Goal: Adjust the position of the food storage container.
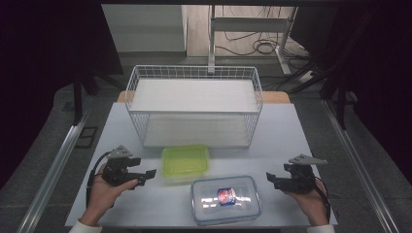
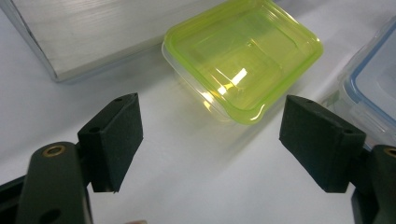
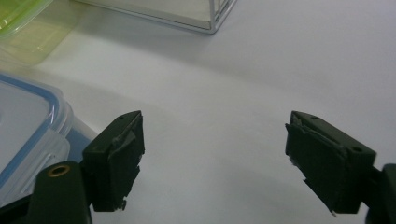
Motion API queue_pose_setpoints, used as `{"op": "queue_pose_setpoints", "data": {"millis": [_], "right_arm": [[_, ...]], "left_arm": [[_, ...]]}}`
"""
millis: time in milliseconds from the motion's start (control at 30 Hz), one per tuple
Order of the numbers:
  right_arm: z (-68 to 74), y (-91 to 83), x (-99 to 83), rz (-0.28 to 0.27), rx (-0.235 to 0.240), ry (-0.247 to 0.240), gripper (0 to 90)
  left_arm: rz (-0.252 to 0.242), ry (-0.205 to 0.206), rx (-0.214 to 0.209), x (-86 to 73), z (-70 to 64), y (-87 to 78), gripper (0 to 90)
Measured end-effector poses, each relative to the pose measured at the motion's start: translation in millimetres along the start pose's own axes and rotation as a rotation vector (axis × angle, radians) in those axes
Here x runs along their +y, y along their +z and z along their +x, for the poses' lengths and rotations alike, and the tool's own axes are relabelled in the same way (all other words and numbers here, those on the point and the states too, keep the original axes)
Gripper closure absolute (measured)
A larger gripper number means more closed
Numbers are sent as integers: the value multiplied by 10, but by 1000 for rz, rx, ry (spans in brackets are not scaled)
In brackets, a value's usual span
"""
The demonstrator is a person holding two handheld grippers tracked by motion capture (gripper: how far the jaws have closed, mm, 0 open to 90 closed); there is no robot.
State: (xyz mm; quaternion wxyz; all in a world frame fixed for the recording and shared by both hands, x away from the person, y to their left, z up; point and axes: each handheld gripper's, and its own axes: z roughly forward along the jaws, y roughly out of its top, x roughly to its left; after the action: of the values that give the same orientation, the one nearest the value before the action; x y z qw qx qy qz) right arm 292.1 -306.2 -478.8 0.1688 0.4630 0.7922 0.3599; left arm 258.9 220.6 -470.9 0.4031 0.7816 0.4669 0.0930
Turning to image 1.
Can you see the white power strip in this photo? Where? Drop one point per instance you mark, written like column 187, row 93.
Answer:
column 306, row 77

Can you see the white metal desk frame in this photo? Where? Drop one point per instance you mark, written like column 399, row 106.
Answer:
column 249, row 24

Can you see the person's right hand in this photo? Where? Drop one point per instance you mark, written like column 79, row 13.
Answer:
column 314, row 207

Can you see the wooden table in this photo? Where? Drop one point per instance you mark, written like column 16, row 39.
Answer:
column 275, row 97

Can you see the black floor socket frame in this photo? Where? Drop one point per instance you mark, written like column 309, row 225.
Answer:
column 86, row 137

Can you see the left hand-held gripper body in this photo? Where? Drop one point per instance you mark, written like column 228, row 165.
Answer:
column 116, row 170

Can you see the dark curtain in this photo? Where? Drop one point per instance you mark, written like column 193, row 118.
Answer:
column 42, row 64
column 379, row 64

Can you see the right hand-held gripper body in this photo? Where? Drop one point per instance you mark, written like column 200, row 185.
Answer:
column 301, row 179

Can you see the clear container with blue-rimmed lid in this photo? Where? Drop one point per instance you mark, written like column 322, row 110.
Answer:
column 207, row 210

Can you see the black metal stand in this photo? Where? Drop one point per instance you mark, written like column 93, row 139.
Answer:
column 340, row 103
column 77, row 103

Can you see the small red blue packet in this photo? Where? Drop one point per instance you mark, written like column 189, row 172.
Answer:
column 226, row 196

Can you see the person's left hand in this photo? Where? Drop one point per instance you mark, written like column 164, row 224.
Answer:
column 102, row 197

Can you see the green lidded plastic container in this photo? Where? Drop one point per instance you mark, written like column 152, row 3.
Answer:
column 185, row 161

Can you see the white cabinet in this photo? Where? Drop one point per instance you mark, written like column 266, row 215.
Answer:
column 145, row 29

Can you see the aluminium rail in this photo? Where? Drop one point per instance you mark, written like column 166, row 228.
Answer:
column 55, row 171
column 359, row 168

